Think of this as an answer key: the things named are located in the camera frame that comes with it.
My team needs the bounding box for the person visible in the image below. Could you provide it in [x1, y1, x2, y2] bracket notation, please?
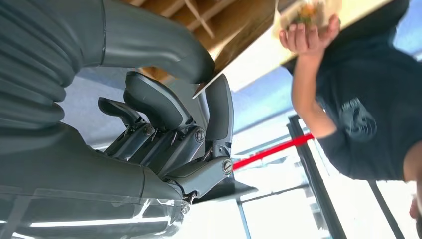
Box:
[283, 0, 422, 239]

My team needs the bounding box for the brown cardboard card holder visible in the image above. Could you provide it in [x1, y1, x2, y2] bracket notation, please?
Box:
[122, 0, 231, 83]

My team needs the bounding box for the red barrier belt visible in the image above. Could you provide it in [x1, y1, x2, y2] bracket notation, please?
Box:
[232, 133, 315, 171]

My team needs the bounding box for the black upright post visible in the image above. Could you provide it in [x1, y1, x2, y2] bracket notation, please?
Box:
[367, 179, 406, 239]
[287, 115, 347, 239]

